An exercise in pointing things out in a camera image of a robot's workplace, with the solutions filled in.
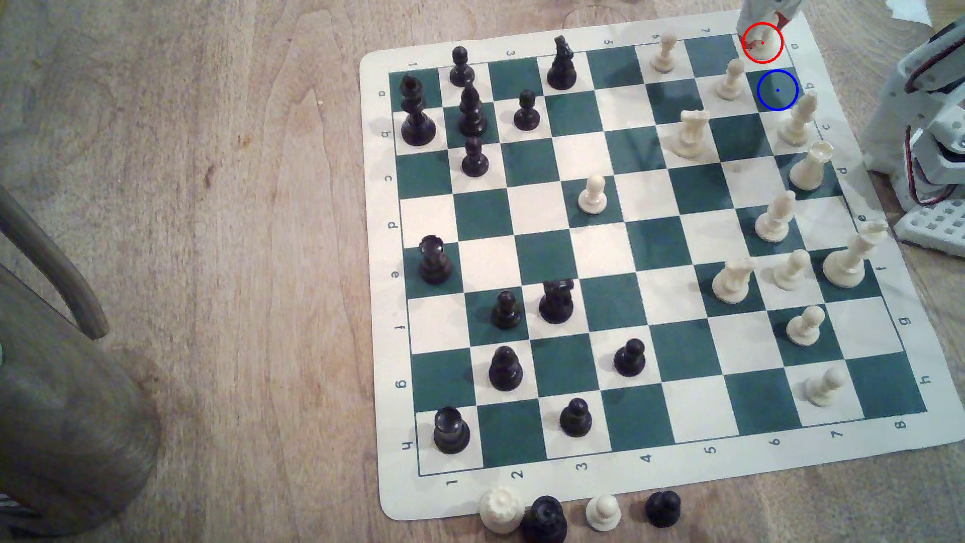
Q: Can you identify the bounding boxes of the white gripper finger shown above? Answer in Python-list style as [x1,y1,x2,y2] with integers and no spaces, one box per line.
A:
[772,0,808,30]
[736,0,775,36]

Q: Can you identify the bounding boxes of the white king chess piece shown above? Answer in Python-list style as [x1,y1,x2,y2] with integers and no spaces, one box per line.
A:
[822,219,890,290]

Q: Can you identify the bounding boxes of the black queen chess piece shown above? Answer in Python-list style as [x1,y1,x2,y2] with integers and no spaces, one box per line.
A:
[522,496,568,543]

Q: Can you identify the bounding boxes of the white knight chess piece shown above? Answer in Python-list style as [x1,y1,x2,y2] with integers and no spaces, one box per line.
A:
[712,258,759,306]
[669,109,712,160]

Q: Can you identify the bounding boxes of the black pawn chess piece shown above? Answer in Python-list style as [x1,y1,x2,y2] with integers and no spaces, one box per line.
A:
[449,47,476,87]
[513,90,541,132]
[645,491,683,529]
[614,338,647,378]
[492,291,523,330]
[560,398,594,438]
[460,136,490,179]
[489,346,524,392]

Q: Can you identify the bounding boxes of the white rook chess piece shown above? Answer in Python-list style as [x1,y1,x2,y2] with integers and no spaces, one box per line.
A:
[479,487,526,535]
[752,23,782,61]

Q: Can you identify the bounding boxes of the brown rounded wooden seat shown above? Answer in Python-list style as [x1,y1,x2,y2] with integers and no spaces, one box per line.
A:
[0,264,164,538]

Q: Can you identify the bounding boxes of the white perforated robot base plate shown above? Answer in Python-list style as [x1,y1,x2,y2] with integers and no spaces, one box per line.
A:
[893,198,965,259]

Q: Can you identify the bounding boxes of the white pawn chess piece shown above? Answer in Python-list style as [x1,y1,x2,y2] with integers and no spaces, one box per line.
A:
[586,495,622,532]
[714,59,746,102]
[578,174,609,216]
[804,367,847,408]
[650,32,679,74]
[786,305,826,348]
[773,249,812,292]

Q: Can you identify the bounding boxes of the white queen chess piece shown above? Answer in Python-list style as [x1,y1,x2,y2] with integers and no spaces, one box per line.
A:
[789,142,835,192]

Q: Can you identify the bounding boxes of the white paper scrap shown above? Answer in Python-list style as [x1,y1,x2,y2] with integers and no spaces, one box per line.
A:
[885,0,933,25]

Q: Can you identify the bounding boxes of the black rook chess piece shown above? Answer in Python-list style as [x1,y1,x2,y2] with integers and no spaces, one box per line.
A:
[418,235,452,285]
[433,407,471,455]

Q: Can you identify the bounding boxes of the green and white chess mat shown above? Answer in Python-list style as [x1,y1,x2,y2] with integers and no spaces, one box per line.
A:
[359,6,965,523]

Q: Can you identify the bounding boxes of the red robot cable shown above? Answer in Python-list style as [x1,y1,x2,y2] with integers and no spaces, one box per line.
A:
[903,53,965,209]

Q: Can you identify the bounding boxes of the black king chess piece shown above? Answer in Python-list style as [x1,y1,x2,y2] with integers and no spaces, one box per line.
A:
[400,74,437,147]

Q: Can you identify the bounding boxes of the black knight chess piece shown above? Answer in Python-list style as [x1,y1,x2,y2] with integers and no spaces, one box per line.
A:
[546,35,578,92]
[539,278,575,325]

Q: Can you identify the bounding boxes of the black bishop chess piece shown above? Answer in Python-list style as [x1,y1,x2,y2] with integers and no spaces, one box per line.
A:
[457,83,488,138]

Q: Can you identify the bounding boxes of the white bishop chess piece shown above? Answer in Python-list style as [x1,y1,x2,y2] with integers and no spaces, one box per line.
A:
[778,92,820,147]
[754,191,798,244]

